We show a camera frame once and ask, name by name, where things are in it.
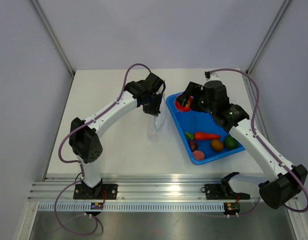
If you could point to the clear zip top bag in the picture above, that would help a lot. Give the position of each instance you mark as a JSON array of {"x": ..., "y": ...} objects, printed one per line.
[{"x": 156, "y": 123}]

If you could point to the blue plastic bin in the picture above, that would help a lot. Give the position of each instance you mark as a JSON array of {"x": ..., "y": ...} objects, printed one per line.
[{"x": 192, "y": 122}]

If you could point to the aluminium mounting rail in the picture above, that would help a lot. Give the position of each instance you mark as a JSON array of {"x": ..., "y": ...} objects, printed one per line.
[{"x": 133, "y": 188}]

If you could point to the dark purple plum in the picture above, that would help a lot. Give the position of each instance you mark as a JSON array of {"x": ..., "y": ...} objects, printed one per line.
[{"x": 193, "y": 145}]

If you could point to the white slotted cable duct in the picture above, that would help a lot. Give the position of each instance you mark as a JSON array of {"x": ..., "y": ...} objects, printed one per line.
[{"x": 135, "y": 207}]

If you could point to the right circuit board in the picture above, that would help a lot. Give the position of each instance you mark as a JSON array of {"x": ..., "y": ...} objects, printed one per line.
[{"x": 232, "y": 208}]

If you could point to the left circuit board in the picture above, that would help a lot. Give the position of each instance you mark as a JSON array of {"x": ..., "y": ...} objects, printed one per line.
[{"x": 97, "y": 206}]

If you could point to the aluminium frame post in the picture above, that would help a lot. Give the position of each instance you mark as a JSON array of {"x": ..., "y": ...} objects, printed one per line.
[
  {"x": 269, "y": 34},
  {"x": 52, "y": 36}
]

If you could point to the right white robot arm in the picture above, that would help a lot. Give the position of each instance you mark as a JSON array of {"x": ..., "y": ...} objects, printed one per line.
[{"x": 284, "y": 179}]

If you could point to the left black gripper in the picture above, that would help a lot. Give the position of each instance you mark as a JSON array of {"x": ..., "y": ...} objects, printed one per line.
[{"x": 154, "y": 111}]

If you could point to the brown orange fruit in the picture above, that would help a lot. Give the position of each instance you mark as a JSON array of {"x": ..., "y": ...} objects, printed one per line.
[{"x": 216, "y": 145}]

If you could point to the orange carrot with leaves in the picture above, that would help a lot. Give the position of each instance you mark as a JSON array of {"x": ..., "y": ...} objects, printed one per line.
[{"x": 201, "y": 136}]

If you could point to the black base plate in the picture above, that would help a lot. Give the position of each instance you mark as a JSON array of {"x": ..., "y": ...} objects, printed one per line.
[
  {"x": 104, "y": 191},
  {"x": 219, "y": 191}
]

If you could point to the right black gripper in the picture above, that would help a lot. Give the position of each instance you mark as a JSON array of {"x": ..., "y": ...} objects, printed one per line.
[{"x": 192, "y": 89}]

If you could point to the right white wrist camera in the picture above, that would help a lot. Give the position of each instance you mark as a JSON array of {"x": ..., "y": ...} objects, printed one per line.
[{"x": 212, "y": 77}]

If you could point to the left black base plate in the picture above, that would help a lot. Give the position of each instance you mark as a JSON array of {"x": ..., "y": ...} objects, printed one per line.
[{"x": 104, "y": 191}]

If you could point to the right aluminium frame post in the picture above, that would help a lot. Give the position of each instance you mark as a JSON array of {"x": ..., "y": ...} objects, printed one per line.
[{"x": 269, "y": 34}]

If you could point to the left aluminium frame post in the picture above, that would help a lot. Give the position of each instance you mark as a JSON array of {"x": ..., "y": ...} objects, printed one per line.
[{"x": 52, "y": 36}]

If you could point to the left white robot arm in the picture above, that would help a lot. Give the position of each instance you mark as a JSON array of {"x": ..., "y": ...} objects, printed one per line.
[{"x": 85, "y": 140}]

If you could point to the pink peach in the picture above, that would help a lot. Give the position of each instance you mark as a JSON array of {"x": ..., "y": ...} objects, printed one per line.
[{"x": 198, "y": 155}]

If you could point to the circuit board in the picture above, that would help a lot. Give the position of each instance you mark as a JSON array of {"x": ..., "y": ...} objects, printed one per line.
[
  {"x": 97, "y": 206},
  {"x": 232, "y": 208}
]

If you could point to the green lime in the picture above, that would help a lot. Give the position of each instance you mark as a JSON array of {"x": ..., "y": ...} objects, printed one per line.
[{"x": 230, "y": 143}]

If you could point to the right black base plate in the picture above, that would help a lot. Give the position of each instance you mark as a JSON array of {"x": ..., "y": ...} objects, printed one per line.
[{"x": 219, "y": 191}]

